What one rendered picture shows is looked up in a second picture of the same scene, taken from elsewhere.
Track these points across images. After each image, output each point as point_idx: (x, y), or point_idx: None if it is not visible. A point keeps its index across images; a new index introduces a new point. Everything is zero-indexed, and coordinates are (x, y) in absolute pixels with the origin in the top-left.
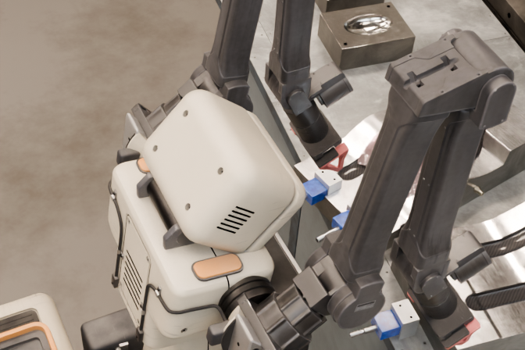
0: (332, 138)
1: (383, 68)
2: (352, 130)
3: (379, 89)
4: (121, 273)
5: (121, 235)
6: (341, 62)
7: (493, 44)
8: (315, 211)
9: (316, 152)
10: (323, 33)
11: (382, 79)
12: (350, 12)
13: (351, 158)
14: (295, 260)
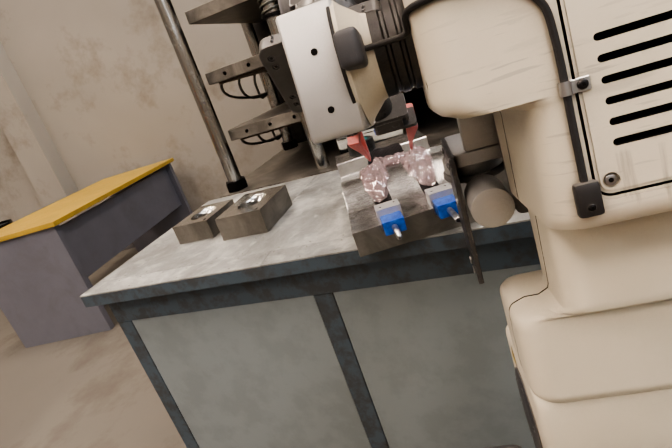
0: (397, 98)
1: (288, 214)
2: (345, 198)
3: (305, 215)
4: (598, 144)
5: (556, 27)
6: (265, 222)
7: (316, 179)
8: (370, 308)
9: (403, 111)
10: (230, 228)
11: (297, 214)
12: (232, 207)
13: (371, 205)
14: (375, 400)
